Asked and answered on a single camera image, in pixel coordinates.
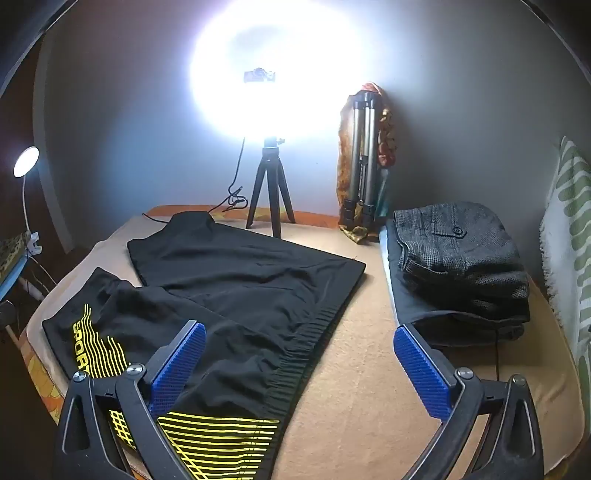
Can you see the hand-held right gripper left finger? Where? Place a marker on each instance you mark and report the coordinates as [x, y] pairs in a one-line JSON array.
[[180, 364]]

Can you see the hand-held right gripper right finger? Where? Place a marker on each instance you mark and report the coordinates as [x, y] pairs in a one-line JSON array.
[[422, 369]]

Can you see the black pants with yellow stripes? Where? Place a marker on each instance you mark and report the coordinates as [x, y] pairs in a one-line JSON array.
[[231, 286]]

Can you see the folded dark pants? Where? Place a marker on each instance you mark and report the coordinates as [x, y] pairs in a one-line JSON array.
[[415, 309]]

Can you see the folded grey tweed pants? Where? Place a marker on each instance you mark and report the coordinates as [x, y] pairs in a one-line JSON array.
[[461, 258]]

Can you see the blue chair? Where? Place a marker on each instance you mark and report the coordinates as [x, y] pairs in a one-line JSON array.
[[11, 281]]

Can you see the white green striped towel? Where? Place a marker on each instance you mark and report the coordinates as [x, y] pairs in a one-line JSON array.
[[561, 240]]

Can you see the leopard print cloth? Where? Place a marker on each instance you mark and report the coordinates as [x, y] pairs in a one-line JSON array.
[[10, 251]]

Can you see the folded silver tripod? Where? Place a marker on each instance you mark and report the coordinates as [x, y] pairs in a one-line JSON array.
[[362, 152]]

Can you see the orange patterned cloth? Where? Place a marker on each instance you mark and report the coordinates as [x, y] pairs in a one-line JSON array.
[[342, 152]]

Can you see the white clip-on desk lamp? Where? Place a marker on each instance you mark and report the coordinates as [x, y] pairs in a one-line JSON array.
[[25, 161]]

